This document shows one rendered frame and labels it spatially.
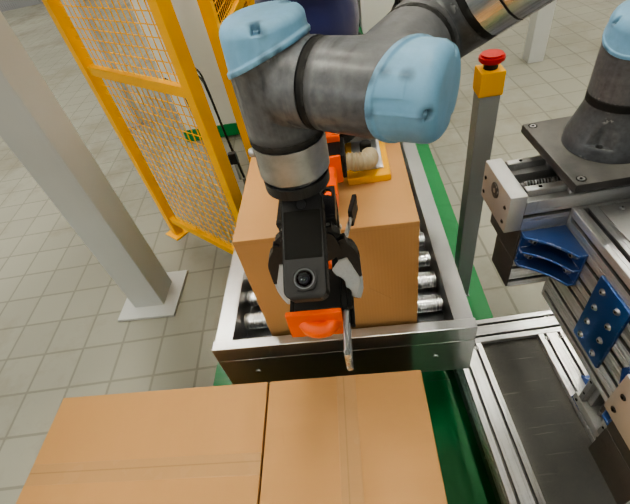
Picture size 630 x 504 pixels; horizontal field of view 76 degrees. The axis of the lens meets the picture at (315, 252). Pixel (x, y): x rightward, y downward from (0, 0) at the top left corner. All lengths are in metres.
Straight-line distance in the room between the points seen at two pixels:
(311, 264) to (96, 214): 1.52
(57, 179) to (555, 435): 1.88
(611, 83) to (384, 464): 0.84
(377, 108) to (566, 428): 1.29
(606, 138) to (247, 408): 0.96
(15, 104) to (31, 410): 1.28
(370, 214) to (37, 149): 1.26
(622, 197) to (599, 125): 0.17
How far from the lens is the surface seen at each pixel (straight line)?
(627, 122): 0.88
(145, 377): 2.02
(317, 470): 1.03
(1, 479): 2.18
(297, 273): 0.41
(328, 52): 0.34
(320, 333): 0.53
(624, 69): 0.85
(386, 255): 0.91
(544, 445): 1.45
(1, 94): 1.71
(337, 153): 0.81
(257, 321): 1.26
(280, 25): 0.35
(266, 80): 0.36
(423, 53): 0.31
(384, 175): 0.96
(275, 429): 1.08
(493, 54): 1.32
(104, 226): 1.90
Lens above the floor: 1.52
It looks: 44 degrees down
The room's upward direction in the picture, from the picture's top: 13 degrees counter-clockwise
